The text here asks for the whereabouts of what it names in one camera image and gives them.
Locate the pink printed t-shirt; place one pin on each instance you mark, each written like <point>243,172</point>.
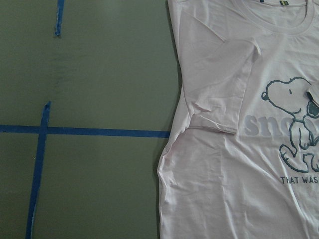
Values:
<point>242,159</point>

